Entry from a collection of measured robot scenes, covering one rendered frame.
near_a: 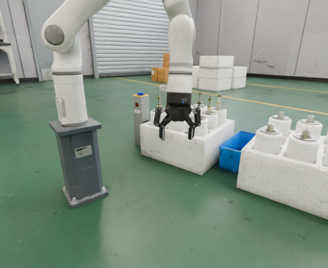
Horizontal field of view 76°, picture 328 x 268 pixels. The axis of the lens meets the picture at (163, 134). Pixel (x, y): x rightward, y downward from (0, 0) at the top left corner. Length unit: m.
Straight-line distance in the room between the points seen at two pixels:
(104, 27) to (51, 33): 5.43
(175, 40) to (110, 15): 5.68
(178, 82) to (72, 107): 0.37
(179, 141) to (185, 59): 0.50
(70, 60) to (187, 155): 0.63
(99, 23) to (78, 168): 5.49
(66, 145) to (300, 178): 0.82
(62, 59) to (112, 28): 5.47
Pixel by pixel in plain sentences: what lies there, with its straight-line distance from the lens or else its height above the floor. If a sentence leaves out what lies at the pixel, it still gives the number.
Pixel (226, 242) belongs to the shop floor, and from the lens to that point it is 0.74.
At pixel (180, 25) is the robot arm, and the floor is 0.60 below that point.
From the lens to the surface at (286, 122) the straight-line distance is 1.12.
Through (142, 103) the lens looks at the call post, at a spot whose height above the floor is 0.27.
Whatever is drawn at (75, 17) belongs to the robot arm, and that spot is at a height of 0.63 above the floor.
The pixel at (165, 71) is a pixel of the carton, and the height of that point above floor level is 0.24.
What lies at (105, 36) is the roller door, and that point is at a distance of 6.14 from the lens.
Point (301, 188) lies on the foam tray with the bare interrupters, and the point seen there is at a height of 0.09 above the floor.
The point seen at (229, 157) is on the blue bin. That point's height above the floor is 0.07.
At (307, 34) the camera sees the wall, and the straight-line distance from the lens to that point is 6.12.
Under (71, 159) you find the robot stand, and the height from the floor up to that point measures 0.19.
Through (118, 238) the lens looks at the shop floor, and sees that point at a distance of 0.74.
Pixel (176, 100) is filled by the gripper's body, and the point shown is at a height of 0.41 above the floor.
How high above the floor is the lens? 0.53
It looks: 20 degrees down
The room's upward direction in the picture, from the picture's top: straight up
